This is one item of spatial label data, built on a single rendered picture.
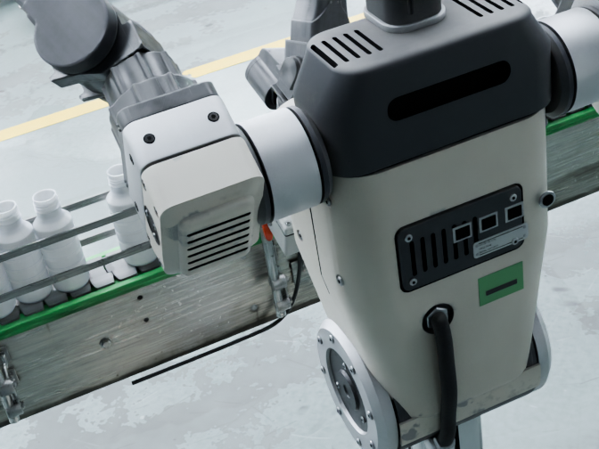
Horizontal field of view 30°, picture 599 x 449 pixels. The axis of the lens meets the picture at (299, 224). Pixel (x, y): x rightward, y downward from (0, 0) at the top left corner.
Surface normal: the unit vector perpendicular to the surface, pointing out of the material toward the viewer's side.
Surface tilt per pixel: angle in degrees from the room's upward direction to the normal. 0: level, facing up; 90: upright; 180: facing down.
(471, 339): 90
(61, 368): 90
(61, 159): 0
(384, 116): 90
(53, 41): 41
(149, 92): 32
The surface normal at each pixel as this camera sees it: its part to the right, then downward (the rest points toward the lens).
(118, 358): 0.40, 0.47
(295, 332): -0.14, -0.82
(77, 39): -0.38, -0.25
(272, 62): -0.80, 0.11
